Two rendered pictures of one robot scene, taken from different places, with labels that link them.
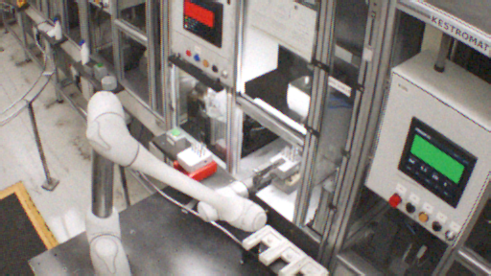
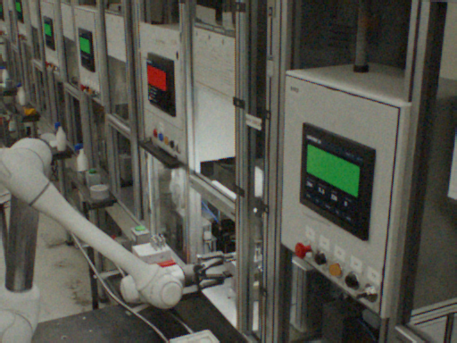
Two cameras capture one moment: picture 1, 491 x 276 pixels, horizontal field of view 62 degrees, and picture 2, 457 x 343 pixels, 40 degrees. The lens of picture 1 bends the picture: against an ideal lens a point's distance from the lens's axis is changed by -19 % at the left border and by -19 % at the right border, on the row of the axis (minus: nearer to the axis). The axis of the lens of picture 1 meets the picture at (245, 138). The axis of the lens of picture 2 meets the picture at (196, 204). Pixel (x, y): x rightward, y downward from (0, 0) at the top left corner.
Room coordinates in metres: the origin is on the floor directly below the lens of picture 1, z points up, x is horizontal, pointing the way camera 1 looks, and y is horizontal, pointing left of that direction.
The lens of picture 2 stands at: (-0.36, -0.75, 2.07)
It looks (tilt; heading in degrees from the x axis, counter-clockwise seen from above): 22 degrees down; 21
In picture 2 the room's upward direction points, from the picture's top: 1 degrees counter-clockwise
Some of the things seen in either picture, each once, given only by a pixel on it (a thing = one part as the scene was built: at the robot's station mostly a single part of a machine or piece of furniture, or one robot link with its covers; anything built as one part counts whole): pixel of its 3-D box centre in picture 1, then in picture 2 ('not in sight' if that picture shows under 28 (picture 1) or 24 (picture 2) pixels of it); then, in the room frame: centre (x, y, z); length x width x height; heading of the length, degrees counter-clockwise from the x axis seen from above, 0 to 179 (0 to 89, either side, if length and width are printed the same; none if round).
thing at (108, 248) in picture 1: (109, 260); (4, 342); (1.12, 0.54, 0.85); 0.18 x 0.16 x 0.22; 23
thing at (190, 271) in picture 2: (250, 184); (193, 274); (1.45, -0.03, 1.04); 0.09 x 0.07 x 0.08; 135
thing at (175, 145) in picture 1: (177, 142); (143, 241); (1.77, 0.32, 0.97); 0.08 x 0.08 x 0.12; 44
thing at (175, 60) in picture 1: (194, 70); (158, 151); (1.78, 0.23, 1.37); 0.36 x 0.04 x 0.04; 44
